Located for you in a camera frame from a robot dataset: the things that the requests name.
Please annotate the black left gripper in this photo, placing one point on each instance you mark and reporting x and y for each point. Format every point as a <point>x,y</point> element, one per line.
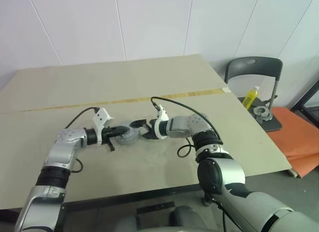
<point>109,134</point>

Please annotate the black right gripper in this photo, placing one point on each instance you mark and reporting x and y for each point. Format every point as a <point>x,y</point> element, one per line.
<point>150,132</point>

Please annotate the grey motor housing copper windings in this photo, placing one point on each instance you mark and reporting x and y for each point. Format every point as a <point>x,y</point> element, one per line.
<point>124,141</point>

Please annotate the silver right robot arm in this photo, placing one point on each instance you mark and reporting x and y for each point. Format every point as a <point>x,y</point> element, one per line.
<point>219,172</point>

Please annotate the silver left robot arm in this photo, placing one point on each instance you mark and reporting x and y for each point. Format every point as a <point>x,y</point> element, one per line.
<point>62,147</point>

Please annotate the brown tape strip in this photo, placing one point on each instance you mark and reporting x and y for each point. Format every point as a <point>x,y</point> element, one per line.
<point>174,95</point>

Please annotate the yellow drink bottle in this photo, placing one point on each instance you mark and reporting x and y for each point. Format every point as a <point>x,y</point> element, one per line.
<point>250,97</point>

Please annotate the grey folding chair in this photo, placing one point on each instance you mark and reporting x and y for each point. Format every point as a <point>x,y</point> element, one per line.
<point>254,67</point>

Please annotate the orange mat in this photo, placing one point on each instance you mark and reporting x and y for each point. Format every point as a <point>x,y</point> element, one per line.
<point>296,139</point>

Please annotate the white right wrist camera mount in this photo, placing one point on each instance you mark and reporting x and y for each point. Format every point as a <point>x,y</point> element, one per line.
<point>162,114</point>

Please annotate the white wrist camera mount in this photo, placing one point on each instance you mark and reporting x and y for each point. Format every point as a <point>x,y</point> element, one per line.
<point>162,114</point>
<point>99,117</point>

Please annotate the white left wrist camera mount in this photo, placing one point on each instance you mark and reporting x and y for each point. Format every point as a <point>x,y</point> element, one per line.
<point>99,117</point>

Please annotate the black table frame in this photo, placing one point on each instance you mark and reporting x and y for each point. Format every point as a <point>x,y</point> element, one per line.
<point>124,198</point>

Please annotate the black metal frame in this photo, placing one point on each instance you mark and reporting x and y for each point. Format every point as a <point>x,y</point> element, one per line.
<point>309,92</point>

